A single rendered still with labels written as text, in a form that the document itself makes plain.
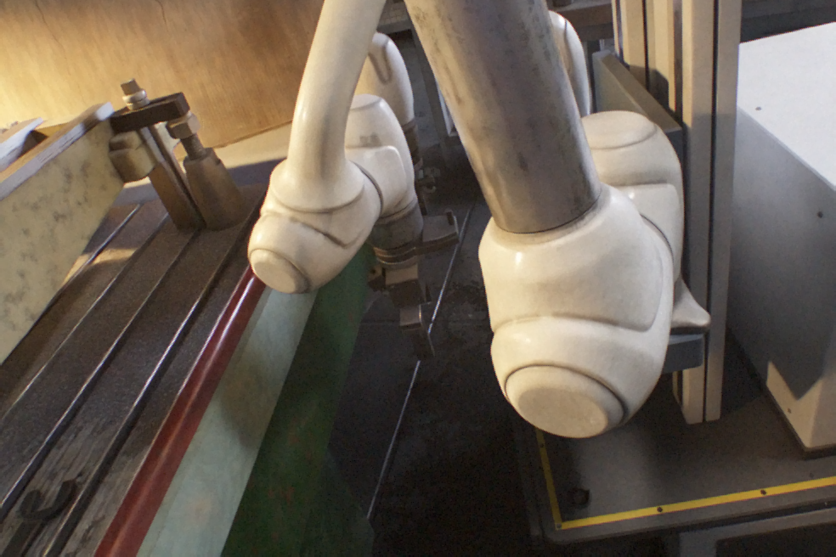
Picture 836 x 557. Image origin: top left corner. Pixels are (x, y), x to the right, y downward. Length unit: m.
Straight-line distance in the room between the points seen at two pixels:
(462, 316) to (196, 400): 1.28
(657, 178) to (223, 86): 1.04
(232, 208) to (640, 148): 0.69
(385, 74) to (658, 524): 0.86
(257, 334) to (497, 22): 0.55
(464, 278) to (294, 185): 1.52
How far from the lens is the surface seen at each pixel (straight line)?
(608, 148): 0.68
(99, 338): 1.00
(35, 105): 1.56
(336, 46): 0.61
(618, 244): 0.52
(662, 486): 1.17
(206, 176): 1.07
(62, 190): 0.99
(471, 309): 1.99
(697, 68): 0.81
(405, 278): 0.85
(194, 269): 1.03
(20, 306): 0.92
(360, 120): 0.75
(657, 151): 0.70
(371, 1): 0.62
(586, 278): 0.51
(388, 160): 0.76
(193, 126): 1.05
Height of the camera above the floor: 1.31
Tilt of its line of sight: 33 degrees down
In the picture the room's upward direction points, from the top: 16 degrees counter-clockwise
